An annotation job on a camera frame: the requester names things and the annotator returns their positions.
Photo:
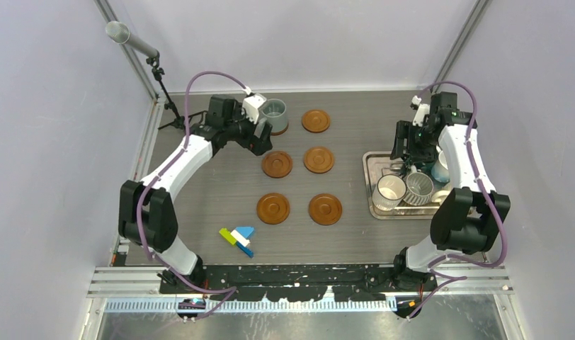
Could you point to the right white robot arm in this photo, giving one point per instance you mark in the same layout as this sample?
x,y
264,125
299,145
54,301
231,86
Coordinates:
x,y
471,216

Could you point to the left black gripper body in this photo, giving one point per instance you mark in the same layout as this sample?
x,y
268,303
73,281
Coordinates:
x,y
241,129

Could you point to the ribbed clear glass cup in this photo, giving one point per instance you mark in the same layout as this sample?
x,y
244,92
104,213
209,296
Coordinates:
x,y
389,192

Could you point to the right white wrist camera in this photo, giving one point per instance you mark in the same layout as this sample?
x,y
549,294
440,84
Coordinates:
x,y
421,111

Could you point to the dark teal mug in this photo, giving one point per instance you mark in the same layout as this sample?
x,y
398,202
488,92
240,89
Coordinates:
x,y
426,161

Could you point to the aluminium frame rail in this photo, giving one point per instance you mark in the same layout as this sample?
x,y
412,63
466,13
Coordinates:
x,y
150,289

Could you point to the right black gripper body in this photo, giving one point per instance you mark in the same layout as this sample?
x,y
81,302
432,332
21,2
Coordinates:
x,y
422,144

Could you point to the grey microphone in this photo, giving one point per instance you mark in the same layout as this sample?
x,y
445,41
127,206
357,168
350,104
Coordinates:
x,y
119,33

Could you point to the ribbed grey cup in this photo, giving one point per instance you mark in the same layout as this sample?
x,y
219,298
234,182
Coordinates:
x,y
419,188

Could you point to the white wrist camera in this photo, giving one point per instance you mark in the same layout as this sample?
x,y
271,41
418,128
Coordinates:
x,y
252,104
421,111

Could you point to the metal tray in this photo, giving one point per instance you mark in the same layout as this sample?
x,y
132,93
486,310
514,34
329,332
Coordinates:
x,y
377,164

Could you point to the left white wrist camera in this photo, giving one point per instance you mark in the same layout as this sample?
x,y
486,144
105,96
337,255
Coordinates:
x,y
252,104

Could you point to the black microphone tripod stand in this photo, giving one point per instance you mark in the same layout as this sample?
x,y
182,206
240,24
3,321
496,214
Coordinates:
x,y
179,121

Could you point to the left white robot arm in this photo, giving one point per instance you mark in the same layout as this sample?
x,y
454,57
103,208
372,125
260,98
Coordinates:
x,y
146,214

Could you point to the white mug blue outside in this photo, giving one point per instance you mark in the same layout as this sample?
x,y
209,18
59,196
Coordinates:
x,y
440,170

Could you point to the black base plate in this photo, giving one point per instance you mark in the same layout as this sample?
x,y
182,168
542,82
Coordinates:
x,y
305,283

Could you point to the wooden coaster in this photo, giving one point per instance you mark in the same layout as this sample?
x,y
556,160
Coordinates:
x,y
316,121
325,209
273,208
319,160
277,164
281,131

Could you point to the cream mug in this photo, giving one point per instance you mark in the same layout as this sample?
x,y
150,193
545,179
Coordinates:
x,y
440,196

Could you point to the coloured toy brick stack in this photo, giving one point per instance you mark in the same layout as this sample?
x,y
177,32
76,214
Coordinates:
x,y
240,238

